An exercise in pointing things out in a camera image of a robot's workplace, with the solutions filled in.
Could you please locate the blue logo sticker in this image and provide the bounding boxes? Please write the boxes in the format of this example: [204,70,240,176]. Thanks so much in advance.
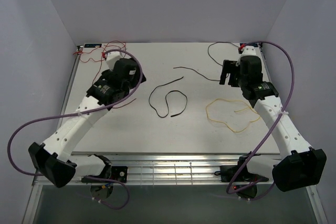
[239,42,258,48]
[83,43,102,48]

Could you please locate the left blue logo sticker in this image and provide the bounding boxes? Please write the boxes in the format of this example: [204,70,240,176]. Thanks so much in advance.
[83,43,102,48]

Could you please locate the right blue logo sticker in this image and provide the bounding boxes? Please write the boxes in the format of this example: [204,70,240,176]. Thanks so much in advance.
[239,42,258,48]

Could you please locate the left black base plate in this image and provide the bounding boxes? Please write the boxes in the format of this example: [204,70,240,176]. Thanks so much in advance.
[81,166,128,183]

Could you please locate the black wire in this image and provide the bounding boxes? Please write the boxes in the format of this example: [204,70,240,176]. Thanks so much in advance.
[148,76,188,118]
[173,41,242,81]

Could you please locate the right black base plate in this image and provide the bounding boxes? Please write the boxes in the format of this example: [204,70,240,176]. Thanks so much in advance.
[214,165,269,182]

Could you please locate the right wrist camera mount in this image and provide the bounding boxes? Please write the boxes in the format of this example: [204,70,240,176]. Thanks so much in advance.
[236,44,257,66]

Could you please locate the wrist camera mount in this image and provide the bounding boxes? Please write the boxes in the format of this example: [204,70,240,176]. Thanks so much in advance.
[103,51,122,70]
[236,44,257,66]

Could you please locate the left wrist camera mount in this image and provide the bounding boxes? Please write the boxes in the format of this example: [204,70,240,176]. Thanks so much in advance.
[103,51,122,70]

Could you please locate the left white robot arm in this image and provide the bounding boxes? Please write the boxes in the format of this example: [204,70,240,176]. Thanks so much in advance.
[28,57,145,188]

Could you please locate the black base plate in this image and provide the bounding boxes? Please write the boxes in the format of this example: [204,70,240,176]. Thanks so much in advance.
[214,165,269,182]
[81,166,128,183]

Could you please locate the aluminium rail frame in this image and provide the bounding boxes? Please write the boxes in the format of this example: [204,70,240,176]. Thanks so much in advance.
[22,44,329,224]

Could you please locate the yellow wire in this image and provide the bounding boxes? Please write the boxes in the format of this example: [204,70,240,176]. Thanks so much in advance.
[205,98,262,133]

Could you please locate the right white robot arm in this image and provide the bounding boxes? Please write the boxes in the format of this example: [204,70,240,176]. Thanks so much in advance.
[219,56,327,192]

